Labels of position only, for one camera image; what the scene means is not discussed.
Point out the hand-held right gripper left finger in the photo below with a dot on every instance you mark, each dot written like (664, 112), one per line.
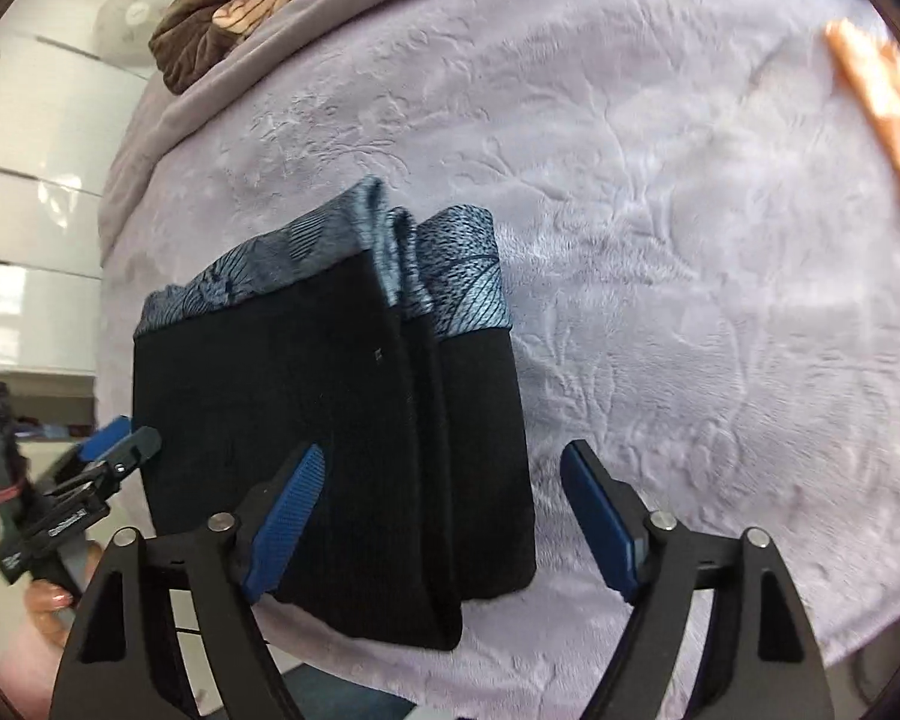
(289, 517)

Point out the white round fan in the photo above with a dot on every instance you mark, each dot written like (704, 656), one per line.
(131, 15)

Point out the mauve embossed plush blanket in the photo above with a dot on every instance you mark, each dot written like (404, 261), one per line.
(682, 277)

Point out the orange patterned cloth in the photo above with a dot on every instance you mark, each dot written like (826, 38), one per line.
(885, 97)

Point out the black pants with grey waistband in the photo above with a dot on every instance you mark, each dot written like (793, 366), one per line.
(345, 390)

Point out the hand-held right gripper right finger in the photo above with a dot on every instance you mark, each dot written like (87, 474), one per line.
(600, 517)

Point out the brown striped plush cloth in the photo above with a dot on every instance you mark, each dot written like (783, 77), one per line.
(195, 37)

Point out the person's left hand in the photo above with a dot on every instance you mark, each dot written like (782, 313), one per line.
(45, 604)

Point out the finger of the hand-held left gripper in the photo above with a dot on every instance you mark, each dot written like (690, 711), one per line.
(135, 446)
(105, 439)

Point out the white glossy wardrobe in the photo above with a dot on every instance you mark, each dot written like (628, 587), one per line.
(37, 202)

